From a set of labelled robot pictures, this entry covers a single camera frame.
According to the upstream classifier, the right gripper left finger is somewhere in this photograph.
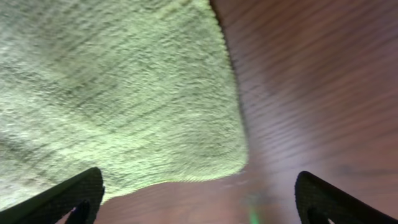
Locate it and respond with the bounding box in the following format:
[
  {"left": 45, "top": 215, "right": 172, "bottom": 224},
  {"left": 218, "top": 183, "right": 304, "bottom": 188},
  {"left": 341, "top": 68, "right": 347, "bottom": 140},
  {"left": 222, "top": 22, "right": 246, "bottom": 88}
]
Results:
[{"left": 1, "top": 167, "right": 105, "bottom": 224}]

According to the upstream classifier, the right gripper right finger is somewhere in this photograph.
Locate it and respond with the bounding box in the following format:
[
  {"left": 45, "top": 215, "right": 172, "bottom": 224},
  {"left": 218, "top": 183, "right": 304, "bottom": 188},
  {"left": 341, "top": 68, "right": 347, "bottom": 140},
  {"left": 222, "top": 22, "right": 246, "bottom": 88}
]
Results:
[{"left": 295, "top": 171, "right": 397, "bottom": 224}]

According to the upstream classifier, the light green cloth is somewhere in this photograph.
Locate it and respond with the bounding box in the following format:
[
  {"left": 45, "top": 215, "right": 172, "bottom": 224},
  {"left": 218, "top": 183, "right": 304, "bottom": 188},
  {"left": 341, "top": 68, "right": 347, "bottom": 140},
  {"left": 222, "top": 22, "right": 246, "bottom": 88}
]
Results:
[{"left": 1, "top": 0, "right": 248, "bottom": 209}]

